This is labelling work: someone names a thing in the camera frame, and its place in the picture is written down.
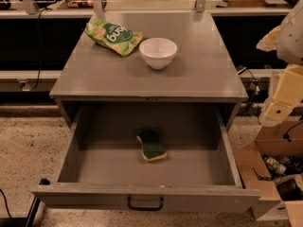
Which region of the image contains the grey metal cabinet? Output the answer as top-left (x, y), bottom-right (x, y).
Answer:
top-left (50, 11), bottom-right (247, 127)

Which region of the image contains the brown cardboard box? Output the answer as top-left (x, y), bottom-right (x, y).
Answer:
top-left (234, 121), bottom-right (303, 227)

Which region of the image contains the green yellow sponge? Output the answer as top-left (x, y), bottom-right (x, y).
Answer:
top-left (136, 129), bottom-right (167, 163)

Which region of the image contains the white ceramic bowl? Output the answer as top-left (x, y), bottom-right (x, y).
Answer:
top-left (139, 38), bottom-right (177, 70)

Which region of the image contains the crushed can in box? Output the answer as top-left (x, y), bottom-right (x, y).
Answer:
top-left (264, 156), bottom-right (286, 175)

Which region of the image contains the grey open top drawer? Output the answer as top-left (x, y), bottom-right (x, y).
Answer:
top-left (32, 102), bottom-right (259, 213)

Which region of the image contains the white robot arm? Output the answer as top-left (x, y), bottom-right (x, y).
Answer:
top-left (257, 0), bottom-right (303, 127)

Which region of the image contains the black cable on right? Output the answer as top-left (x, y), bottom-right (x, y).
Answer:
top-left (236, 64), bottom-right (261, 116)

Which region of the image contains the black floor stand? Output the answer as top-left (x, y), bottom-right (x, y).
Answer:
top-left (0, 189), bottom-right (41, 227)

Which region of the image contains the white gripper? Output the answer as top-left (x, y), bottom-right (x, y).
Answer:
top-left (257, 26), bottom-right (303, 127)

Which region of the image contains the black drawer handle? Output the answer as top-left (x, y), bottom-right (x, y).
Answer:
top-left (127, 196), bottom-right (164, 212)

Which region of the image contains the green chip bag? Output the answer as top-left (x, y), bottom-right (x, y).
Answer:
top-left (84, 18), bottom-right (143, 57)

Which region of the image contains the black cable on left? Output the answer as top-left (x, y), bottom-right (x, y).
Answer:
top-left (19, 7), bottom-right (53, 92)

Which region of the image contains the black cable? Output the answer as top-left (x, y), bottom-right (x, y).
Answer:
top-left (236, 64), bottom-right (261, 116)
top-left (19, 7), bottom-right (53, 92)

